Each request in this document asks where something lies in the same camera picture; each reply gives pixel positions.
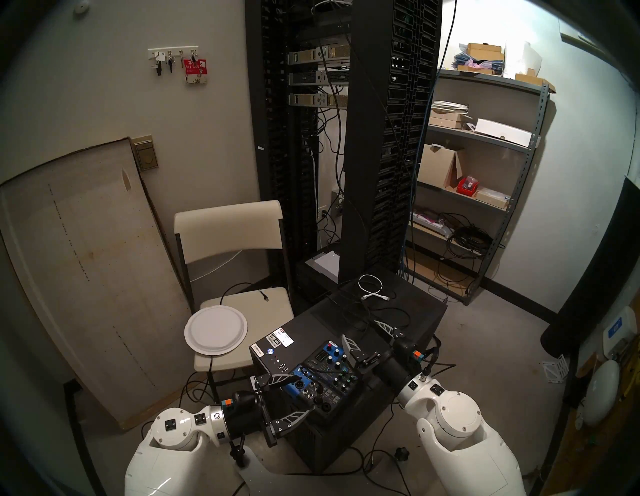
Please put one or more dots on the white lattice bracket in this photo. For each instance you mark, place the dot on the white lattice bracket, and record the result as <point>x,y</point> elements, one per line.
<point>556,370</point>

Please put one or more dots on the white router blue logo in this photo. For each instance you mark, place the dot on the white router blue logo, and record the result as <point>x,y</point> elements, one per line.
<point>617,330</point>

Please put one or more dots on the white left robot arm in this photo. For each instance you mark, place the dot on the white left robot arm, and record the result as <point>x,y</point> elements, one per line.
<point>165,450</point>

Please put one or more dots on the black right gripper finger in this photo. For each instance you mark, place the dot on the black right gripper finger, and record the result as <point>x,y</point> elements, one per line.
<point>386,330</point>
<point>351,346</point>

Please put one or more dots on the cream folding chair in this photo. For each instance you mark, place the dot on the cream folding chair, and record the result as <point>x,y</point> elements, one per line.
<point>225,227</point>

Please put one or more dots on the white oval device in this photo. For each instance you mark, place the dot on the white oval device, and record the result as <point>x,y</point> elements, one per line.
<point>602,392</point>

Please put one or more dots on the grey rack-mounted unit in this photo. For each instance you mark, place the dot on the grey rack-mounted unit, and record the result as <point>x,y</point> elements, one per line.
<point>305,56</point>
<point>306,78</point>
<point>305,100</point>

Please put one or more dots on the pile of purple plastic bags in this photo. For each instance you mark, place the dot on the pile of purple plastic bags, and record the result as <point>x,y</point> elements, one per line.
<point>475,64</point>

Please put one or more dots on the brass wall switch plate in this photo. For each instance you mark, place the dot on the brass wall switch plate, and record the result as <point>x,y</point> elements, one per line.
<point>146,156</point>

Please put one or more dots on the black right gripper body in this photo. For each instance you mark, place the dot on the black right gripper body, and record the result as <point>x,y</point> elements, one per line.
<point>397,367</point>

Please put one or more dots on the black screw knob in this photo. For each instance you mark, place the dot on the black screw knob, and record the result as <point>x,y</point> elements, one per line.
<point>402,453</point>
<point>240,454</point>

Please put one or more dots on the large open cardboard carton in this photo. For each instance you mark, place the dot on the large open cardboard carton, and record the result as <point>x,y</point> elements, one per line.
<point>435,167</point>

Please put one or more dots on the beige leaning board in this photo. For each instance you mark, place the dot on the beige leaning board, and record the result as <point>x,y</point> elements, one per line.
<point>90,250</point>

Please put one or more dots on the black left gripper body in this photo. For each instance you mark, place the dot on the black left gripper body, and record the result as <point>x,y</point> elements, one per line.
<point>247,415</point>

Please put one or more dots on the small flat cardboard box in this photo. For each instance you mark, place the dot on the small flat cardboard box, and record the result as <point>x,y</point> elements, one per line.
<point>446,124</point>
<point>447,116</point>

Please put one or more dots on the small red box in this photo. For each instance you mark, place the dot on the small red box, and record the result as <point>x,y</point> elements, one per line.
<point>467,187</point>

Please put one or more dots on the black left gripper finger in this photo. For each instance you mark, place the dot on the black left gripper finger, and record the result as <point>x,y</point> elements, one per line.
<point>274,381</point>
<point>294,421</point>

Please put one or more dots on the black leaning panel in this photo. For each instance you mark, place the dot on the black leaning panel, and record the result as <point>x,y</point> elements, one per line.
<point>595,280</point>

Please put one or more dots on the white round ceiling sensor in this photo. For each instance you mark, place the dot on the white round ceiling sensor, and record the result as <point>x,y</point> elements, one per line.
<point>81,7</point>

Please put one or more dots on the blue and black audio mixer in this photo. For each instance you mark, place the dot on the blue and black audio mixer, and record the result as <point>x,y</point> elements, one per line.
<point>332,385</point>

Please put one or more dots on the white crumpled bag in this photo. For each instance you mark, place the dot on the white crumpled bag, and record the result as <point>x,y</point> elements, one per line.
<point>522,57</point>

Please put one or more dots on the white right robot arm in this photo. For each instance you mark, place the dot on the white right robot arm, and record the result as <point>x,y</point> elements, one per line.
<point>460,430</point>

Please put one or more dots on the closed brown cardboard box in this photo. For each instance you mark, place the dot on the closed brown cardboard box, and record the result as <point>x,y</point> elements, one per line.
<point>485,50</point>

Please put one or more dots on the black curved bar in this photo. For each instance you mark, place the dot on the black curved bar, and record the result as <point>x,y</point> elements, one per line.
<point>82,435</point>

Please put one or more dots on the key with white tag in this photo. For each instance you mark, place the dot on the key with white tag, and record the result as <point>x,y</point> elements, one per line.
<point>159,57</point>

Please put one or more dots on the white wall key rack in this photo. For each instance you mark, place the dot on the white wall key rack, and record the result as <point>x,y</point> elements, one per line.
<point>175,51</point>

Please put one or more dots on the white flat box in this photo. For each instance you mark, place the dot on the white flat box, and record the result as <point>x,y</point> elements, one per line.
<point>502,131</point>

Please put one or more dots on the black server rack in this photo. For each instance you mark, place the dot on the black server rack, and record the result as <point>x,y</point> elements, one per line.
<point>367,150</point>

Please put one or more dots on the white round plate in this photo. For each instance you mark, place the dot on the white round plate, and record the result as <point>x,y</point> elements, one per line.
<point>215,330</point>

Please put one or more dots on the black computer tower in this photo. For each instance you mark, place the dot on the black computer tower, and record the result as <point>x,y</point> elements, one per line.
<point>420,302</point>

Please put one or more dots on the brown wooden desk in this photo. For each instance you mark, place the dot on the brown wooden desk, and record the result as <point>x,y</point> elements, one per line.
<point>595,450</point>

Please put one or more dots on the grey metal shelf unit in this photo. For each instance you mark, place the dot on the grey metal shelf unit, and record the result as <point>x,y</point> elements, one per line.
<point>490,79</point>

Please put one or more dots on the pink and white package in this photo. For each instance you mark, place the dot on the pink and white package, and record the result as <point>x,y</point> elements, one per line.
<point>430,220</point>

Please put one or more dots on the beige flat box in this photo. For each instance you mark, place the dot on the beige flat box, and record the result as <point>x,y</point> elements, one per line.
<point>492,197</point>

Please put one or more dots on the grey flat device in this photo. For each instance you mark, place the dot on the grey flat device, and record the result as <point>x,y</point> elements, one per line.
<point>329,263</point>

